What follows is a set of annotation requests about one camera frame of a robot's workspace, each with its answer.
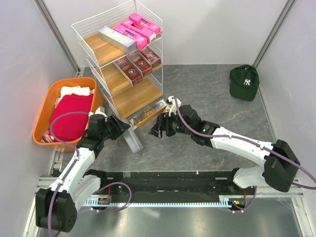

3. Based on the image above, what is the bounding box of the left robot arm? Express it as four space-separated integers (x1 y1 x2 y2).
35 113 130 234

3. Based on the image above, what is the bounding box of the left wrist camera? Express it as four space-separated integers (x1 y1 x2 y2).
94 106 107 118

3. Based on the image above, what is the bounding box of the torn silver R&O toothpaste box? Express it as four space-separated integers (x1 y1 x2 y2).
129 99 167 130

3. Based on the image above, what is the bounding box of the purple cable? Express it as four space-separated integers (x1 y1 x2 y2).
172 97 316 190
47 111 93 237

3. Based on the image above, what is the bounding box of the red 3D toothpaste box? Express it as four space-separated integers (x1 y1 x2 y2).
127 50 153 77

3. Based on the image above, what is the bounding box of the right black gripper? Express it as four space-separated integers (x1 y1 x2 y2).
148 111 193 139

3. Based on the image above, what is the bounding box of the red 3D box on shelf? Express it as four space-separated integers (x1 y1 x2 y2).
141 47 161 68

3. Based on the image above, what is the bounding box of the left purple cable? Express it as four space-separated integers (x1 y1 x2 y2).
47 111 93 237

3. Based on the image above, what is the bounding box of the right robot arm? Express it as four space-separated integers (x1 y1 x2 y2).
149 105 300 195

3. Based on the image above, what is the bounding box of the white wire wooden shelf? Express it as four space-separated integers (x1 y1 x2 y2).
72 0 163 119

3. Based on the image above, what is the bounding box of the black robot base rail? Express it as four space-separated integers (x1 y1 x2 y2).
86 169 255 202

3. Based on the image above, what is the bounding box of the silver Protefix toothpaste box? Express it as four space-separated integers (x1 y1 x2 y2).
98 26 137 54

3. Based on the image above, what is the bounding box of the pink toothpaste box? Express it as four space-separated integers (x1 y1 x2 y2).
129 12 162 35
113 24 148 50
121 19 157 43

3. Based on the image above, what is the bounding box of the red folded cloth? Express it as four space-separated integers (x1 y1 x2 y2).
48 94 93 142

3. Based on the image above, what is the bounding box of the silver grey toothpaste box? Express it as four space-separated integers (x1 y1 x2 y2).
123 128 143 153

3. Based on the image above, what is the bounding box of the dark green NY cap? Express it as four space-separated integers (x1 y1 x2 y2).
230 65 260 101

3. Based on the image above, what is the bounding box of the orange plastic tub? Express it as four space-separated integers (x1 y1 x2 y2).
33 77 104 152

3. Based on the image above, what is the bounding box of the red 3D toothpaste box floor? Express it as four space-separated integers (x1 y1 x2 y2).
114 57 143 86

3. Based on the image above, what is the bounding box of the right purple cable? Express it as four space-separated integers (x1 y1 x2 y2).
172 97 316 190

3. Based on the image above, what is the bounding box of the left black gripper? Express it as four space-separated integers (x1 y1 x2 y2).
100 114 130 141

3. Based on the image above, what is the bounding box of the white folded cloth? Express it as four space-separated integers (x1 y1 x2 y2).
55 86 95 108

